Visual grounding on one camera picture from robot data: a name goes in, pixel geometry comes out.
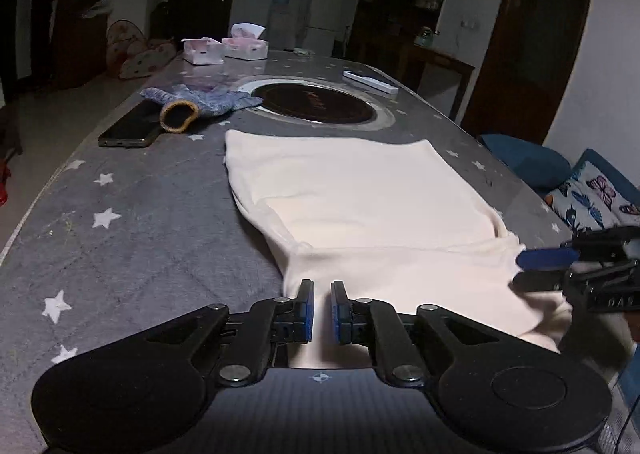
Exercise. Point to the grey star print tablecloth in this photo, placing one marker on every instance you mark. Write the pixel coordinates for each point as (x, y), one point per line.
(150, 234)

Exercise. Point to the blue knit work glove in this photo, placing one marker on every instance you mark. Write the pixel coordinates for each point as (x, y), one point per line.
(210, 101)

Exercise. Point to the polka dot play tent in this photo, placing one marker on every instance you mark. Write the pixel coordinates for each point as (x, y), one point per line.
(137, 56)

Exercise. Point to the white tissue box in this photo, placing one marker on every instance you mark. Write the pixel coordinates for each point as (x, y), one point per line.
(202, 51)

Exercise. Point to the wooden side table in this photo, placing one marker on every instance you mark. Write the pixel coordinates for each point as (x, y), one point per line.
(435, 63)

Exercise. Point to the glass kettle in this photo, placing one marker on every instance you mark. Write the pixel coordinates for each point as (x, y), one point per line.
(424, 36)

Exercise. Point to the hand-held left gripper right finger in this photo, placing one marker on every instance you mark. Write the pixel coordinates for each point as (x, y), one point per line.
(336, 314)

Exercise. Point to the white wall socket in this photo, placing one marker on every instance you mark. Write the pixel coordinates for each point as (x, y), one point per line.
(468, 24)

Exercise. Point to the butterfly print cushion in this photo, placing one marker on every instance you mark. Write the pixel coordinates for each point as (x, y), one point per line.
(595, 201)

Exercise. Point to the round built-in induction cooktop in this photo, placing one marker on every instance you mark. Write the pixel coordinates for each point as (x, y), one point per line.
(315, 103)

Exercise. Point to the white refrigerator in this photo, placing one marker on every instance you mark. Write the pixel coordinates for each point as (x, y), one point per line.
(320, 8)

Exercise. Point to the white remote control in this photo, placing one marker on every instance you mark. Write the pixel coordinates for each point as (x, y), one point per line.
(370, 82)

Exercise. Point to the dark smartphone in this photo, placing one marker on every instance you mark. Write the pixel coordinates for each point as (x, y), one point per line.
(132, 128)

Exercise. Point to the wooden door with glass pane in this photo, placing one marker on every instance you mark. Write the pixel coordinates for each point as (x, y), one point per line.
(530, 43)

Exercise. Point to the white plastic bag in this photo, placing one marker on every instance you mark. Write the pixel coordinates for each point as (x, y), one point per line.
(97, 8)

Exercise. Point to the blue sofa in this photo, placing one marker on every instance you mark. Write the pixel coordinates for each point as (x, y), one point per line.
(525, 163)

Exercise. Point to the white water dispenser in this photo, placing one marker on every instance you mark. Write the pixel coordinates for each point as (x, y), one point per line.
(280, 28)

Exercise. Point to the red plastic stool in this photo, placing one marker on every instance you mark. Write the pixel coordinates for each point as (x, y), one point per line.
(2, 178)

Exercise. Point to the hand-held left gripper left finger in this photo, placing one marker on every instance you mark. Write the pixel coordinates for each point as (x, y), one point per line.
(310, 309)

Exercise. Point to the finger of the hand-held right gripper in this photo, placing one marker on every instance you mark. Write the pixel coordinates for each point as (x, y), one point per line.
(540, 280)
(545, 258)

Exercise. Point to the cream sweatshirt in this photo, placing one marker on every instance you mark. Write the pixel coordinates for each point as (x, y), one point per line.
(360, 194)

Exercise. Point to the tall wooden shelf unit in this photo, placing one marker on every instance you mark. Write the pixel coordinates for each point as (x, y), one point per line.
(85, 43)

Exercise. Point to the pink tissue box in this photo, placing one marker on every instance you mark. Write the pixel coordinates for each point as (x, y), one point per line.
(245, 48)

